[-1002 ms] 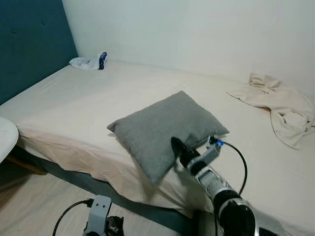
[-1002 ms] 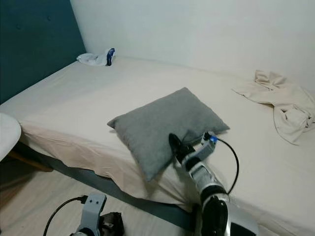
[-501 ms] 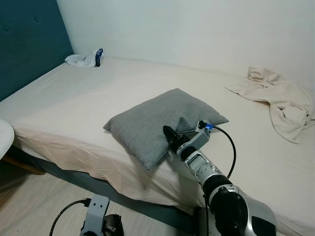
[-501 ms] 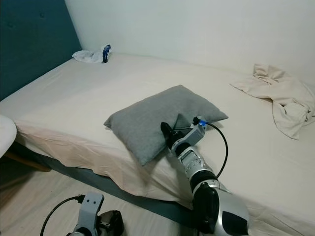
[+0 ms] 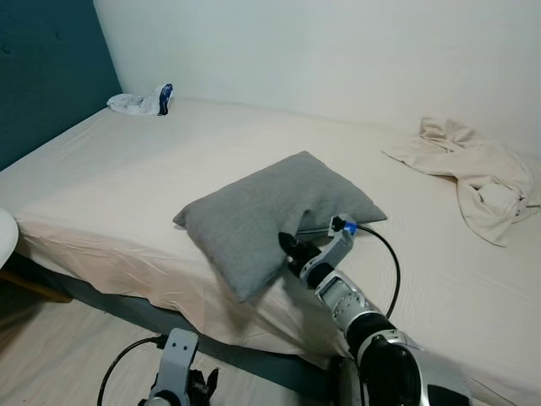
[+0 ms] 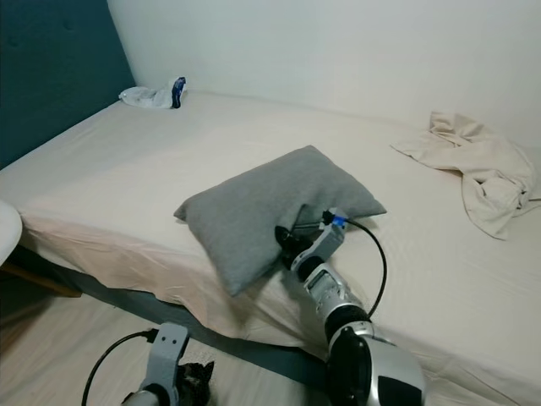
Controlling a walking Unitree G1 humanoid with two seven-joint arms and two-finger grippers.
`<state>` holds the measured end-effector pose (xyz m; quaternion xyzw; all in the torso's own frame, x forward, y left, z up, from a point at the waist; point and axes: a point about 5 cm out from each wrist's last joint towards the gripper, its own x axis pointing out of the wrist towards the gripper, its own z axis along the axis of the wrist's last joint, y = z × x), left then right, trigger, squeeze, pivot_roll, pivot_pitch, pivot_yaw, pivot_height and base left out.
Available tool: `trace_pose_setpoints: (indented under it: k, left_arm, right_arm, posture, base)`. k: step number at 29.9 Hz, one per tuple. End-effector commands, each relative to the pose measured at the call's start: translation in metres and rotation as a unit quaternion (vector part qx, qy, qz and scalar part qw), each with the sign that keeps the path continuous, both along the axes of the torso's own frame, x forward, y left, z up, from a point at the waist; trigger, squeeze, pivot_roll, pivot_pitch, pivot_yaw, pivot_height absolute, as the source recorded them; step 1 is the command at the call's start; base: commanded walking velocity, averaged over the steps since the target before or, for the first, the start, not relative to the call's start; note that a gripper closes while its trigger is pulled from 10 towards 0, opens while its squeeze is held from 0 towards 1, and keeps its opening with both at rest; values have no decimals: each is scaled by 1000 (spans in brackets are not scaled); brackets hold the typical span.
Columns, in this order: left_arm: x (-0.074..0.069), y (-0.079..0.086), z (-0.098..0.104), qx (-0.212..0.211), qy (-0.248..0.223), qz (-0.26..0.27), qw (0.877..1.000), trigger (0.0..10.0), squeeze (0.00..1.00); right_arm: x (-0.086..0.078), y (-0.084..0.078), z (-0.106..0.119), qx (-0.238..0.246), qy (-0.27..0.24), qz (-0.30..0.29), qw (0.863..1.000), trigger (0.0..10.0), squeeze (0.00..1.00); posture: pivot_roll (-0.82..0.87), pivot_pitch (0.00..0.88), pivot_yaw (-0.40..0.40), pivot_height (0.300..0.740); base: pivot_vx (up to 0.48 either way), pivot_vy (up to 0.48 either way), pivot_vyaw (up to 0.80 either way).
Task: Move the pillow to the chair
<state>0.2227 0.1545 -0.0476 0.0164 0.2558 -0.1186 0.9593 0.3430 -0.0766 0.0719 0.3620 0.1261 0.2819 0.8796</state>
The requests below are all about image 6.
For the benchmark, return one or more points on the grey pillow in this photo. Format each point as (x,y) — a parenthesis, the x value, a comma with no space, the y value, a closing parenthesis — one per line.
(254,207)

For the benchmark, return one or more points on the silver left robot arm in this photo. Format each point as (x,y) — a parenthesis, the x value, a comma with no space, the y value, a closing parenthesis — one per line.
(139,399)

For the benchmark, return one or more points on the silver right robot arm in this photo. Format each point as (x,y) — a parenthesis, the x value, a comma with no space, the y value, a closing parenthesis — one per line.
(363,355)

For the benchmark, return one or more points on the wooden chair leg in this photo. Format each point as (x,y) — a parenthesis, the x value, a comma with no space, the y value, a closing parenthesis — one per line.
(42,281)

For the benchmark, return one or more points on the bed with cream sheet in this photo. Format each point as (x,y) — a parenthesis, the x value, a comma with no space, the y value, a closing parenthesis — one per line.
(270,127)

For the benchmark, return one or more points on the small blue object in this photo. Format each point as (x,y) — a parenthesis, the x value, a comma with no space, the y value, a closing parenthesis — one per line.
(178,90)

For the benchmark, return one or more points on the small white cloth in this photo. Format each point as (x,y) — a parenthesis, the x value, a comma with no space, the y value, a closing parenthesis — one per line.
(145,96)

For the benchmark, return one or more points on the crumpled beige blanket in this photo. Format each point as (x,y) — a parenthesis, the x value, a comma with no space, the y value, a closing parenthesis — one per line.
(486,169)

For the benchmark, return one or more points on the teal padded headboard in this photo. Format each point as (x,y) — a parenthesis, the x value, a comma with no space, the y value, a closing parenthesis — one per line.
(55,68)

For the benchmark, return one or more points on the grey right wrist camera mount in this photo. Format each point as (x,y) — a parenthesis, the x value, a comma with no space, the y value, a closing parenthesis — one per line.
(326,237)

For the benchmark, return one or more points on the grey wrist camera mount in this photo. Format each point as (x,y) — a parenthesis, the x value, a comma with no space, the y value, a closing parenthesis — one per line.
(167,355)
(326,237)

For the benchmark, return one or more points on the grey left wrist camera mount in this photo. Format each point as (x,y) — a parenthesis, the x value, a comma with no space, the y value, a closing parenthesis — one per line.
(167,355)

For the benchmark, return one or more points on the dark teal bed frame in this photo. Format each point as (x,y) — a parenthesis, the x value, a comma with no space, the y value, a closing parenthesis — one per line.
(127,300)

